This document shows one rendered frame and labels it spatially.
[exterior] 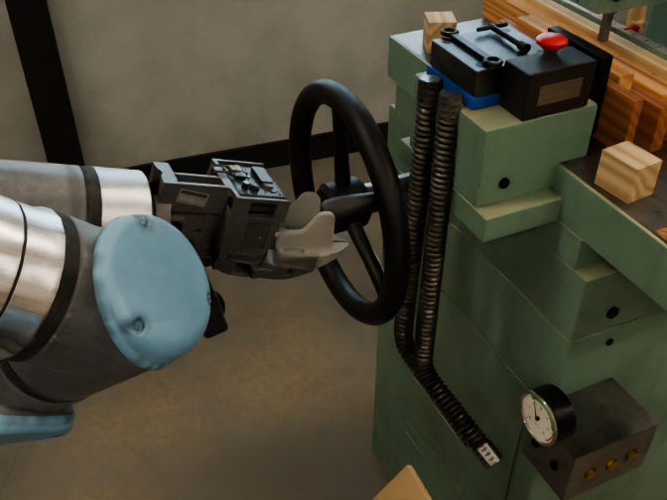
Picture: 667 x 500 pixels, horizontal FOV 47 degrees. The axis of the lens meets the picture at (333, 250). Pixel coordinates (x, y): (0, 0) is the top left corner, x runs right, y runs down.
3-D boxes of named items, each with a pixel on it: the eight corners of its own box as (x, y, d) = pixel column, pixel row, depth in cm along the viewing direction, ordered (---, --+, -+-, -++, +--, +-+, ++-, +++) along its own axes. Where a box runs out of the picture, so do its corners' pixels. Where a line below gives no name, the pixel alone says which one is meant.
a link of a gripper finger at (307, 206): (361, 204, 75) (278, 198, 71) (342, 254, 78) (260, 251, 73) (347, 188, 78) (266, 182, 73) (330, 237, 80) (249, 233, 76)
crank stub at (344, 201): (320, 226, 77) (314, 202, 77) (371, 212, 79) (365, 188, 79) (328, 225, 75) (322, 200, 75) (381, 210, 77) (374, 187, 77)
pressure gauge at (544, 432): (512, 428, 89) (523, 379, 84) (539, 417, 90) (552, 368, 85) (546, 469, 84) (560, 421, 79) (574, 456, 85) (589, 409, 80)
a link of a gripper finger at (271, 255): (325, 266, 72) (238, 265, 67) (320, 280, 72) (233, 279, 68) (305, 238, 75) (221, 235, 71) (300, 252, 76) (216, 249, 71)
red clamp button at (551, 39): (528, 43, 75) (530, 33, 74) (554, 38, 76) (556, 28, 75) (548, 55, 73) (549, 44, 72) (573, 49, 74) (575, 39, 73)
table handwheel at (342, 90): (315, 320, 103) (260, 109, 101) (444, 281, 110) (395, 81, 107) (407, 343, 76) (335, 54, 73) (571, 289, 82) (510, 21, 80)
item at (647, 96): (553, 89, 92) (560, 49, 89) (564, 86, 93) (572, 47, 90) (649, 153, 81) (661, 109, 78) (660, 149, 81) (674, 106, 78)
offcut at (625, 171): (594, 183, 76) (601, 149, 74) (617, 174, 78) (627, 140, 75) (627, 204, 73) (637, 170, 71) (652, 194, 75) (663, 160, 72)
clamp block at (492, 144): (406, 144, 88) (411, 70, 83) (504, 120, 93) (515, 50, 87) (476, 211, 77) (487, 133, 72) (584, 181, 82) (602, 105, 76)
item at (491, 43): (425, 74, 82) (429, 24, 78) (511, 57, 86) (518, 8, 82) (495, 129, 72) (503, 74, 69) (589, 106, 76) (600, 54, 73)
